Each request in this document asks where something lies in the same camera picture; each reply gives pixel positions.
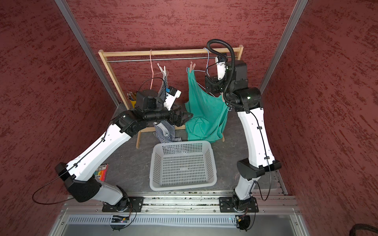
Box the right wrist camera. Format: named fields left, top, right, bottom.
left=215, top=56, right=227, bottom=81

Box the striped tank top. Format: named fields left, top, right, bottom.
left=154, top=72, right=182, bottom=143

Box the colourful card on floor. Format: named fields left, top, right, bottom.
left=94, top=164, right=109, bottom=182

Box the green tank top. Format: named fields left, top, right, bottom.
left=185, top=68, right=228, bottom=143

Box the light blue wire hanger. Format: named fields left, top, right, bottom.
left=186, top=47, right=216, bottom=97

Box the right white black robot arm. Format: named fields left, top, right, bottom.
left=205, top=39, right=282, bottom=212

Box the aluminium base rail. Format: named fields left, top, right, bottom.
left=60, top=191, right=302, bottom=215

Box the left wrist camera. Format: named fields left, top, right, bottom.
left=164, top=86, right=182, bottom=111

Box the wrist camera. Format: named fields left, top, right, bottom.
left=215, top=56, right=227, bottom=81
left=164, top=86, right=182, bottom=111

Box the pink clothespin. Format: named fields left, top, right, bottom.
left=189, top=62, right=196, bottom=73

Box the white clothespin top striped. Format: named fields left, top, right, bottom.
left=157, top=63, right=167, bottom=76

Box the white plastic laundry basket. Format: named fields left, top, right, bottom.
left=149, top=141, right=217, bottom=191

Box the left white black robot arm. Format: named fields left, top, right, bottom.
left=55, top=90, right=193, bottom=211

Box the yellow pencil cup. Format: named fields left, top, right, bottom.
left=127, top=91, right=136, bottom=108

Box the pink wire hanger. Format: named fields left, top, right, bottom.
left=149, top=49, right=155, bottom=89

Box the wooden clothes rack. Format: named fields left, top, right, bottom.
left=98, top=45, right=244, bottom=149

